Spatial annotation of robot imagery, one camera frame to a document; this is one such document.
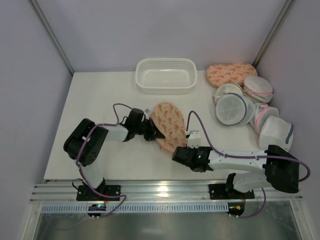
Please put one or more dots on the peach floral laundry bag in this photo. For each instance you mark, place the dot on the peach floral laundry bag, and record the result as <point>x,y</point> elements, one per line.
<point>170,121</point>

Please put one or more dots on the slotted white cable duct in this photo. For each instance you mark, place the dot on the slotted white cable duct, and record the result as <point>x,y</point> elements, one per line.
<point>126,208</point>

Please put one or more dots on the right aluminium corner post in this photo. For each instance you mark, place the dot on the right aluminium corner post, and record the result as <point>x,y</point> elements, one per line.
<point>274,30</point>

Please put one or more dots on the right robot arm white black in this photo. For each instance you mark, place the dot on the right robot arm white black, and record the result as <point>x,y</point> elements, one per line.
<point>273,167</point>

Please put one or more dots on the peach floral bag at back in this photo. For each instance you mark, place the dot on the peach floral bag at back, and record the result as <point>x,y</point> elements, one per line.
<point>234,73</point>

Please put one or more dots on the aluminium corner post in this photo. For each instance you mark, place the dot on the aluminium corner post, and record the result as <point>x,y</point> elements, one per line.
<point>274,30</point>
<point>51,34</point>

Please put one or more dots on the white mesh bag pink trim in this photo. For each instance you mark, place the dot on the white mesh bag pink trim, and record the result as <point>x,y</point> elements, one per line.
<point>261,114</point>

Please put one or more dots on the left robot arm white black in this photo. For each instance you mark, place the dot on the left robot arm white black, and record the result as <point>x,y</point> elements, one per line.
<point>85,142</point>

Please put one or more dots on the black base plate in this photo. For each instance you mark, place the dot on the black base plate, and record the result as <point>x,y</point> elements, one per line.
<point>224,191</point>
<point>84,193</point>

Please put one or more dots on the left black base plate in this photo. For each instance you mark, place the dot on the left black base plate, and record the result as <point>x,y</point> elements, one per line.
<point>84,193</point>

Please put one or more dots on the white mesh bag pink zipper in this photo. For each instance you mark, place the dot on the white mesh bag pink zipper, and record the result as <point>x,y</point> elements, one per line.
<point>258,89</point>

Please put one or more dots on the aluminium mounting rail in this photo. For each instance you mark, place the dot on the aluminium mounting rail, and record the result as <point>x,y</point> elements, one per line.
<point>60,191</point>

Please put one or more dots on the cream mesh bag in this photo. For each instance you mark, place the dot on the cream mesh bag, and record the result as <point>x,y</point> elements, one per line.
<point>226,89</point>

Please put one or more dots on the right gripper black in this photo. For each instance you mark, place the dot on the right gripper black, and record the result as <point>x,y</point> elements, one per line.
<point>180,156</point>

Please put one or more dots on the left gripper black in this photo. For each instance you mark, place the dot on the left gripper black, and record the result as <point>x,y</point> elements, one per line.
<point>149,130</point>

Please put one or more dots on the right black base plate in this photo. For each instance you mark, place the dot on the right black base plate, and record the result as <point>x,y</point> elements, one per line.
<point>224,191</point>

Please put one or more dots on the white mesh bag blue zipper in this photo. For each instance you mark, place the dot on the white mesh bag blue zipper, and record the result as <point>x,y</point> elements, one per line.
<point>233,109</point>

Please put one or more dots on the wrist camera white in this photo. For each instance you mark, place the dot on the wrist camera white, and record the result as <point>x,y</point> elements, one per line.
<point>147,113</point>
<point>194,139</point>

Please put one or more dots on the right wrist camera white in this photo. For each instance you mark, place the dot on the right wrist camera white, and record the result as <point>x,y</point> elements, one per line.
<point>194,139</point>

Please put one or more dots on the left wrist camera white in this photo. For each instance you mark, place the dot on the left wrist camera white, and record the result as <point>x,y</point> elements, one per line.
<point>147,113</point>

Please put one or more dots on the white perforated plastic basket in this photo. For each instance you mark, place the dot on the white perforated plastic basket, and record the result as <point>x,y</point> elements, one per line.
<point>166,76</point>

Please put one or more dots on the left aluminium corner post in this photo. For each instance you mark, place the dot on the left aluminium corner post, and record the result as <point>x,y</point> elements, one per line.
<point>51,34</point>

